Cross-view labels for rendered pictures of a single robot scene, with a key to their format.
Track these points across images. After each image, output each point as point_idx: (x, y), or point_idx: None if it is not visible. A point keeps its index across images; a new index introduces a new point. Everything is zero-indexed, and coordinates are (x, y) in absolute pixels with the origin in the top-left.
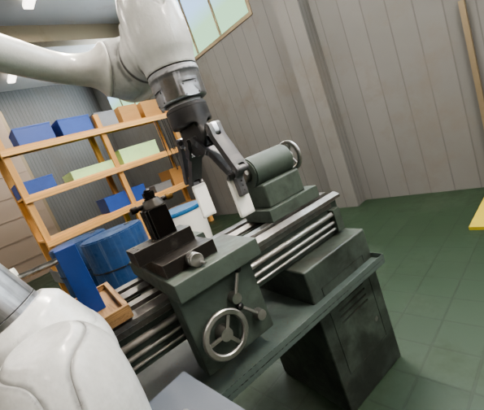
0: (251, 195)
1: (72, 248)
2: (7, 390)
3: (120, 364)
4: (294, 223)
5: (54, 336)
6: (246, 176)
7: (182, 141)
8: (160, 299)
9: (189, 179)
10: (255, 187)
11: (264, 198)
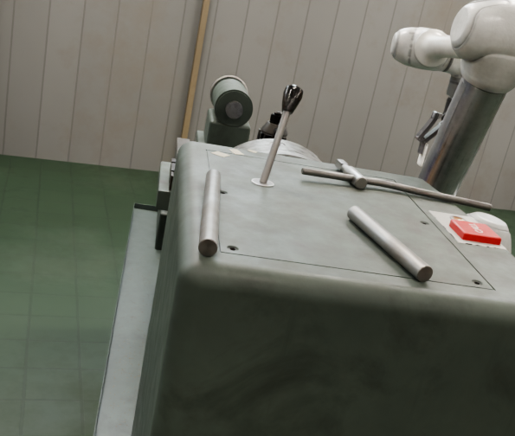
0: (221, 133)
1: None
2: (508, 233)
3: None
4: None
5: (489, 216)
6: (242, 112)
7: (440, 114)
8: None
9: (428, 138)
10: (234, 126)
11: (244, 142)
